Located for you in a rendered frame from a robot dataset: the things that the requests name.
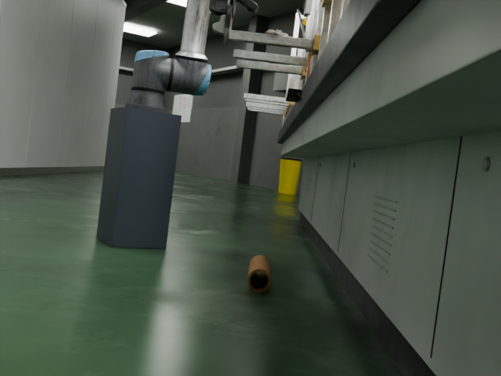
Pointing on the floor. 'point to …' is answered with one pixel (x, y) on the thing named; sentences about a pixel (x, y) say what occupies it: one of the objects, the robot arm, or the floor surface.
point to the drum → (288, 175)
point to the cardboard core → (261, 264)
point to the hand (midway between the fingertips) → (227, 40)
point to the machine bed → (417, 247)
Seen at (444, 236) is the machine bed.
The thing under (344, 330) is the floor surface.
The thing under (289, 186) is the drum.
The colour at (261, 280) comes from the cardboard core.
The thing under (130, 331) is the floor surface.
